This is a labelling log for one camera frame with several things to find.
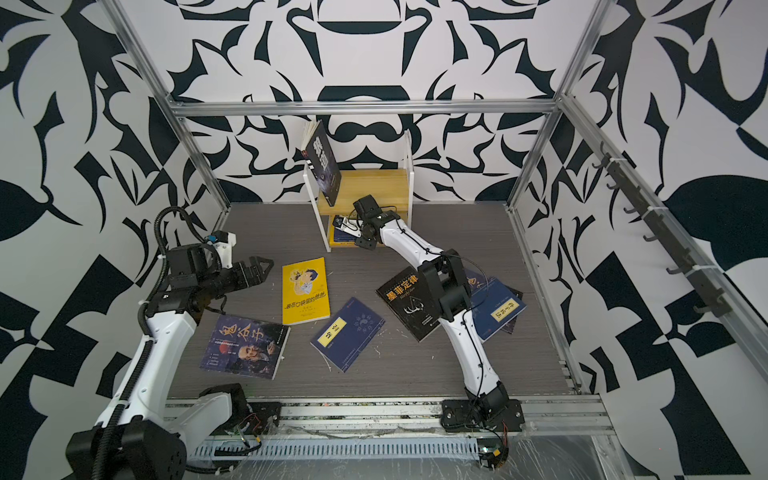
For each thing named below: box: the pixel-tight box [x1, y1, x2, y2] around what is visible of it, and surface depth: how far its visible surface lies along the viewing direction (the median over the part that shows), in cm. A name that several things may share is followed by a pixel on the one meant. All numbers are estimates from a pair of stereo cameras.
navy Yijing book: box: [310, 297, 386, 373], surface depth 89 cm
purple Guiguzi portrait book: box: [200, 314, 291, 380], surface depth 86 cm
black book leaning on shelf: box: [300, 120, 342, 207], surface depth 87 cm
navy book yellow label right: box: [470, 278, 528, 343], surface depth 92 cm
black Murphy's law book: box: [376, 266, 441, 343], surface depth 93 cm
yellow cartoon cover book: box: [282, 257, 331, 326], surface depth 96 cm
